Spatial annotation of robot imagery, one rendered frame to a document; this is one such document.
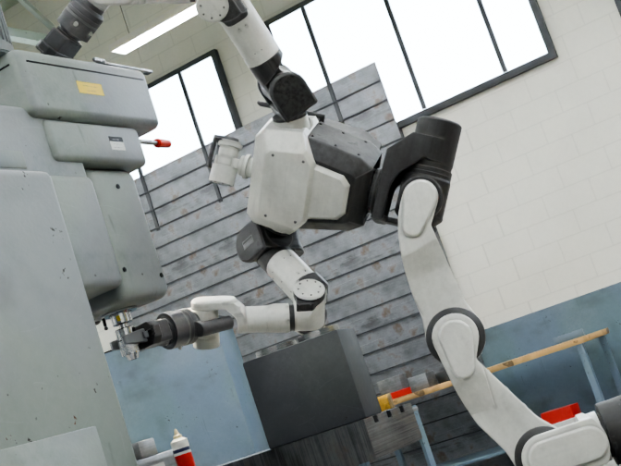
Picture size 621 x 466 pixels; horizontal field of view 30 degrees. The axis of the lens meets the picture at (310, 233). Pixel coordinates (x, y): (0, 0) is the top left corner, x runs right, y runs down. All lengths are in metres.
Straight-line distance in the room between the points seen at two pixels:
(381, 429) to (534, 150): 7.89
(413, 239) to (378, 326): 7.79
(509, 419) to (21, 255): 1.26
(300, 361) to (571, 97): 7.84
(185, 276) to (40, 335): 9.48
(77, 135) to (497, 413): 1.18
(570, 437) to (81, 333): 1.19
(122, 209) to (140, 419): 6.22
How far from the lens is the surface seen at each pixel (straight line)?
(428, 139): 2.88
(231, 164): 2.96
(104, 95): 2.77
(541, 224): 10.09
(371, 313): 10.63
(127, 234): 2.67
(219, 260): 11.40
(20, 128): 2.52
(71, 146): 2.61
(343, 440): 2.31
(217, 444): 8.70
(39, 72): 2.62
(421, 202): 2.83
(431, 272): 2.85
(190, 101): 11.64
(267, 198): 2.89
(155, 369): 8.80
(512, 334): 10.21
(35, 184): 2.29
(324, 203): 2.86
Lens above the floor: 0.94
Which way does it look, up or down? 9 degrees up
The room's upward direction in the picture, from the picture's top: 19 degrees counter-clockwise
